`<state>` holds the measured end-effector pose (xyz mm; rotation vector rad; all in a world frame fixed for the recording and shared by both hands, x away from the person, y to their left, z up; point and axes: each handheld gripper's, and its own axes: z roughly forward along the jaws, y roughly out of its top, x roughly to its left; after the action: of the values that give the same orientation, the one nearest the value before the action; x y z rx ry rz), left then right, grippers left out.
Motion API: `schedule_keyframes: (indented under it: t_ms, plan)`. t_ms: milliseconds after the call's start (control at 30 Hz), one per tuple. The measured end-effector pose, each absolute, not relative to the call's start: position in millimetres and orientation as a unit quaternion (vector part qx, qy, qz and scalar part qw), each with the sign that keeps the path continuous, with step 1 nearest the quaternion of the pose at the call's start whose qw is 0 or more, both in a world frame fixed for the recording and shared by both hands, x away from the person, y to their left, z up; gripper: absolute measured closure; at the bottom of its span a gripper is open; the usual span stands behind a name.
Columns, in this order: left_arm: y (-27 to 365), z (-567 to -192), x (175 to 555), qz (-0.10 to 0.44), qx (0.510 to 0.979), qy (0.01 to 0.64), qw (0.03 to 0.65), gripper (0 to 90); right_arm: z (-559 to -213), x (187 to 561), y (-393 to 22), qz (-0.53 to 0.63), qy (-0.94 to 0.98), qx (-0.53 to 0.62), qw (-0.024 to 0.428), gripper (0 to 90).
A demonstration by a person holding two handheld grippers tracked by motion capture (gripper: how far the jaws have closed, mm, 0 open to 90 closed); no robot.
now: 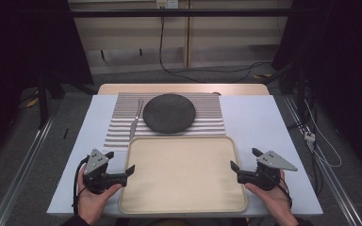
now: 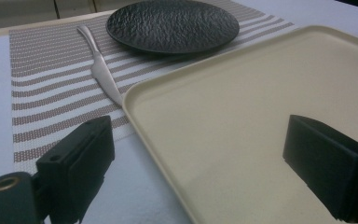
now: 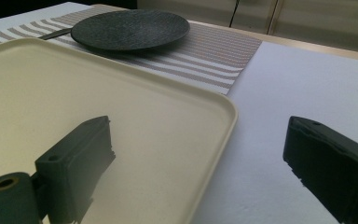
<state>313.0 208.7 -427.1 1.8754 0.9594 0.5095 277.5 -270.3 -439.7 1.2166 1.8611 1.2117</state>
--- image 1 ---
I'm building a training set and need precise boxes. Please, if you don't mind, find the silver fork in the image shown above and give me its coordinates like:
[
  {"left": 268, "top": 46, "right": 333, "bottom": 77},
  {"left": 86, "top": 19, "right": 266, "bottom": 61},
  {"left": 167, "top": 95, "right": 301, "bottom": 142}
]
[{"left": 128, "top": 98, "right": 145, "bottom": 141}]

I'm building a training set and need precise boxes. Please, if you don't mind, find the person's right hand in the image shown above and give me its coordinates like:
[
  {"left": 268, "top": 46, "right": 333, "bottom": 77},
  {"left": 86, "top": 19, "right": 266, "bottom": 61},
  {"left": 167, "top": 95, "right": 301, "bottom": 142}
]
[{"left": 244, "top": 170, "right": 298, "bottom": 226}]

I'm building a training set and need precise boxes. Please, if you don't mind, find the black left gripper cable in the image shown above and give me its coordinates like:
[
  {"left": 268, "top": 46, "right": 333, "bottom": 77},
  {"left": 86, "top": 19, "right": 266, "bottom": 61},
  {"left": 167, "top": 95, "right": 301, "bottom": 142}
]
[{"left": 72, "top": 155, "right": 91, "bottom": 217}]

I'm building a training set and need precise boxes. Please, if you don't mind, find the white wall socket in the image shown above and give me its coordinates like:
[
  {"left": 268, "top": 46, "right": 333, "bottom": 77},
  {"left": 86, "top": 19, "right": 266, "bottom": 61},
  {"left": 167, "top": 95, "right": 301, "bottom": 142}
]
[{"left": 156, "top": 0, "right": 180, "bottom": 9}]

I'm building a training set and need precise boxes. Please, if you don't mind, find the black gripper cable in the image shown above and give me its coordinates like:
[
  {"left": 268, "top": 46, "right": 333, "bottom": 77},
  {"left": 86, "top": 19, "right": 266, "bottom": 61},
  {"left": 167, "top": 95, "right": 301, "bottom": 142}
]
[
  {"left": 275, "top": 177, "right": 294, "bottom": 209},
  {"left": 72, "top": 155, "right": 91, "bottom": 217}
]

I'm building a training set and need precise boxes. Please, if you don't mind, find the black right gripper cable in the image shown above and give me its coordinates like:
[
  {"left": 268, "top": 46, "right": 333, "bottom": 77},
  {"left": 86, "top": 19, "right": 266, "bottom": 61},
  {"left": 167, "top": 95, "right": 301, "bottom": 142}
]
[{"left": 275, "top": 177, "right": 294, "bottom": 209}]

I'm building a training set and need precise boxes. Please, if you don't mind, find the black metal stand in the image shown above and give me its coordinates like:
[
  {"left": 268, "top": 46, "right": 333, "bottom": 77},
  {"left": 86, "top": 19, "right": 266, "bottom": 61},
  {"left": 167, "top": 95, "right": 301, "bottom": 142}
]
[{"left": 37, "top": 71, "right": 50, "bottom": 130}]

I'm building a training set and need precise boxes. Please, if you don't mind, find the dark grey round plate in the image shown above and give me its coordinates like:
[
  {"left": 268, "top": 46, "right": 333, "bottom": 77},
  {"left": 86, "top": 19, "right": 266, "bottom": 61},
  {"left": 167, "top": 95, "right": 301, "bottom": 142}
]
[{"left": 141, "top": 93, "right": 197, "bottom": 135}]

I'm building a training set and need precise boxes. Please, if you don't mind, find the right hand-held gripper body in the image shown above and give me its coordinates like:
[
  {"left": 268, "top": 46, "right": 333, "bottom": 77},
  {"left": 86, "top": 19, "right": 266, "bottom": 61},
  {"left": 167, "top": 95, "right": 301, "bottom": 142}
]
[{"left": 255, "top": 150, "right": 299, "bottom": 191}]

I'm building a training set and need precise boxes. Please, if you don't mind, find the light wooden table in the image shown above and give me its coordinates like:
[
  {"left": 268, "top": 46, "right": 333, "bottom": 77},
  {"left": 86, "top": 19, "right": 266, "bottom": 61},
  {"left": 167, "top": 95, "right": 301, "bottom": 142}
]
[{"left": 97, "top": 82, "right": 271, "bottom": 96}]

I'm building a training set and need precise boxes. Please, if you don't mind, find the aluminium floor rail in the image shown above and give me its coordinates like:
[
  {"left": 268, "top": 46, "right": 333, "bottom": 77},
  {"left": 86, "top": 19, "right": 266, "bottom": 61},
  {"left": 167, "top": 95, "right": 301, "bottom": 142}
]
[
  {"left": 0, "top": 115, "right": 55, "bottom": 226},
  {"left": 282, "top": 93, "right": 362, "bottom": 226}
]

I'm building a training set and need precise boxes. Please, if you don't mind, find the black horizontal bar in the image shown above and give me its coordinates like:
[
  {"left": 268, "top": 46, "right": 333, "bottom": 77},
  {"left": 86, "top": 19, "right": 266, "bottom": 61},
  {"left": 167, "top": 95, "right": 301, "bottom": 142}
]
[{"left": 68, "top": 8, "right": 298, "bottom": 18}]

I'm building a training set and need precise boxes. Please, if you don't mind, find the striped placemat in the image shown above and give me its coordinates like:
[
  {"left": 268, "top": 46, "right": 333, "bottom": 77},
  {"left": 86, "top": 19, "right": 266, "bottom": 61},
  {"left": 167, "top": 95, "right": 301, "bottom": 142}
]
[{"left": 103, "top": 91, "right": 227, "bottom": 149}]

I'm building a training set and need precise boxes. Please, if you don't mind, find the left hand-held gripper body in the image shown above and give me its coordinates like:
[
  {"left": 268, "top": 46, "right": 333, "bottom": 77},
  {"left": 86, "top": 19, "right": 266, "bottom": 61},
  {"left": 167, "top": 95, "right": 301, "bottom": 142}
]
[{"left": 82, "top": 148, "right": 116, "bottom": 194}]

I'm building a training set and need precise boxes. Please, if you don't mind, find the black floor cable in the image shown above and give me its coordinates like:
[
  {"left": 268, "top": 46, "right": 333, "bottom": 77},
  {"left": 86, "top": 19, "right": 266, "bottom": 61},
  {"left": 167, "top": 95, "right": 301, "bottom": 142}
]
[{"left": 158, "top": 15, "right": 272, "bottom": 85}]

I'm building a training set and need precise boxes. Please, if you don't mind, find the person's left hand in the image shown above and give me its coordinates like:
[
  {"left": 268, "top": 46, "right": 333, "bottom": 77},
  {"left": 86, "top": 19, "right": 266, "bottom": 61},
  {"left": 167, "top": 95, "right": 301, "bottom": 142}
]
[{"left": 76, "top": 166, "right": 123, "bottom": 226}]

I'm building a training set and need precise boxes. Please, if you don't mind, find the white cable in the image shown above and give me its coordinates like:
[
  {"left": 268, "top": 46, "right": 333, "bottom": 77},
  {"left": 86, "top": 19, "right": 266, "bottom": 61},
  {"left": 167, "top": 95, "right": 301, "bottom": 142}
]
[{"left": 304, "top": 99, "right": 343, "bottom": 169}]

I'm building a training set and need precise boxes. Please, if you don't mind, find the beige rectangular tray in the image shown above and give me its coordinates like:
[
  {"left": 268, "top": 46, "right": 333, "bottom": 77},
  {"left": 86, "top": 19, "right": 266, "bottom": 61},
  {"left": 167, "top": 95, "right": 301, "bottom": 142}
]
[{"left": 118, "top": 135, "right": 249, "bottom": 216}]

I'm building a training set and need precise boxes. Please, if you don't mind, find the black curtain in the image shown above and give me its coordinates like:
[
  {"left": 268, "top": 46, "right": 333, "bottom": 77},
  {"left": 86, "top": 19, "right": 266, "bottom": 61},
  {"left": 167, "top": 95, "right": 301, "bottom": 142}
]
[
  {"left": 271, "top": 0, "right": 362, "bottom": 172},
  {"left": 0, "top": 0, "right": 94, "bottom": 168}
]

